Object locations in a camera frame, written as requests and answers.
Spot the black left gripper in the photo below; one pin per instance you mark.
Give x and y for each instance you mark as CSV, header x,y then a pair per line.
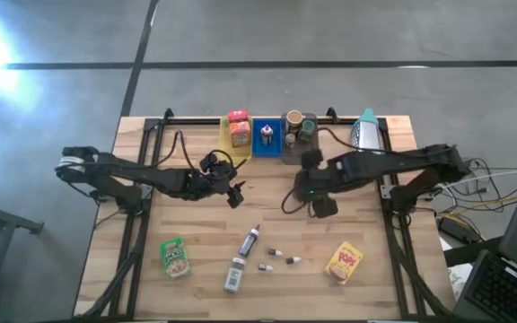
x,y
213,184

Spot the yellow Corn Pops box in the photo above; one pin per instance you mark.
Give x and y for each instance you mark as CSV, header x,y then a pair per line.
x,y
344,262

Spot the yellow plastic bin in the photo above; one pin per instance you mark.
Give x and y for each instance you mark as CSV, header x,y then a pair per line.
x,y
223,143

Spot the orange Mini-Wheats cereal box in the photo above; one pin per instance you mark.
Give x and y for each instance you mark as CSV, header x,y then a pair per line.
x,y
239,133

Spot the black power brick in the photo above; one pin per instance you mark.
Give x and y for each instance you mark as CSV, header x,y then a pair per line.
x,y
453,231

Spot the green Apple Jacks box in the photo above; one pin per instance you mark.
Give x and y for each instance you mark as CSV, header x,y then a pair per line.
x,y
174,259

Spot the small red cereal box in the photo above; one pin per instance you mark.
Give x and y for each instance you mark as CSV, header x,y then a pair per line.
x,y
238,116

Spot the grey translucent plastic bin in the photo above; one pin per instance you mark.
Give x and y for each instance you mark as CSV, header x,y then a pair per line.
x,y
305,151

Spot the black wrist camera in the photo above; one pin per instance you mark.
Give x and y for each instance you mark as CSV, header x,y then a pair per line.
x,y
209,161
312,158

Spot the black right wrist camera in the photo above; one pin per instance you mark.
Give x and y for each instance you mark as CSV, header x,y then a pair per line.
x,y
312,158

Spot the teal metal box grater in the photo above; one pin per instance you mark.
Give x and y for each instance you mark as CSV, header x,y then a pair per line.
x,y
366,132

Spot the purple-capped food colouring bottle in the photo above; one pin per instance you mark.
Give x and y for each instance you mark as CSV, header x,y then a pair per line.
x,y
249,241

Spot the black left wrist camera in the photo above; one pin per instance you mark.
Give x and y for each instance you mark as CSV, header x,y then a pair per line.
x,y
209,161

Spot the green spice bottle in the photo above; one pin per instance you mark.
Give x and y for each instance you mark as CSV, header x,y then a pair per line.
x,y
306,130

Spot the white paper scrap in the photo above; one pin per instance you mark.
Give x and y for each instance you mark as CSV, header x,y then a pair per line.
x,y
460,278

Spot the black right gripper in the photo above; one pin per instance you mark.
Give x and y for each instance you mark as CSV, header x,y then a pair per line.
x,y
319,188

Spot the dark grey laptop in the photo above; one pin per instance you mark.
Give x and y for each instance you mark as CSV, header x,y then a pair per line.
x,y
501,287

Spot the black aluminium table frame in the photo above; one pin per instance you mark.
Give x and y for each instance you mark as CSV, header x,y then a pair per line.
x,y
186,120

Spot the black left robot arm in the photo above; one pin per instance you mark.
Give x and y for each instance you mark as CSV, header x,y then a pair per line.
x,y
169,179

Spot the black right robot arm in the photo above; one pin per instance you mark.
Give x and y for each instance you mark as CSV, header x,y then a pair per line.
x,y
397,160

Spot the blue plastic bin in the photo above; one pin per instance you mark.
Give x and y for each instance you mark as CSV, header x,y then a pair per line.
x,y
258,149

